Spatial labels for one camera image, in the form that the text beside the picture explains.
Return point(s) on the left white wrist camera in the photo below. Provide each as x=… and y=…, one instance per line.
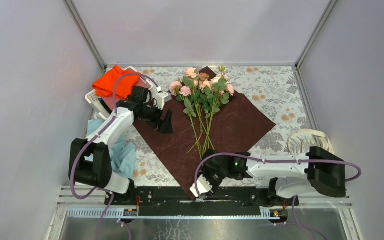
x=162, y=98

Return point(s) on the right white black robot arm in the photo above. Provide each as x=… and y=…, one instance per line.
x=314, y=171

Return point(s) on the cream ribbon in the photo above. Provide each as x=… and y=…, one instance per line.
x=301, y=140

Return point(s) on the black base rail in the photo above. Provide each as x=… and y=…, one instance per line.
x=152, y=201

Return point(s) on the dark red wrapping paper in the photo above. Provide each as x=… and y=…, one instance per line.
x=171, y=160

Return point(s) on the white plastic basket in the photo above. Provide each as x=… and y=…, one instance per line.
x=102, y=110

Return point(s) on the light blue cloth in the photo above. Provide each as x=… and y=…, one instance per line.
x=123, y=157

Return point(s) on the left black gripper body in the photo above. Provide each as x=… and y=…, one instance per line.
x=151, y=115

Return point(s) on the floral patterned tablecloth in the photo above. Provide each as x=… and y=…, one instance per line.
x=273, y=90

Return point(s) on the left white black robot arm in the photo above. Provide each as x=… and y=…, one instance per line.
x=90, y=162

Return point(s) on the orange folded cloth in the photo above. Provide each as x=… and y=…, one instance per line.
x=104, y=86

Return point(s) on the pink fake flower bunch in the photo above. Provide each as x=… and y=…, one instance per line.
x=225, y=92

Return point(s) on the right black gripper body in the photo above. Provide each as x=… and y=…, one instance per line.
x=215, y=178

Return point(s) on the peach fake flower stem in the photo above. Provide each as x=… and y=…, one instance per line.
x=209, y=93

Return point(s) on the dried brown fake flower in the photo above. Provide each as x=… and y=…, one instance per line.
x=202, y=82

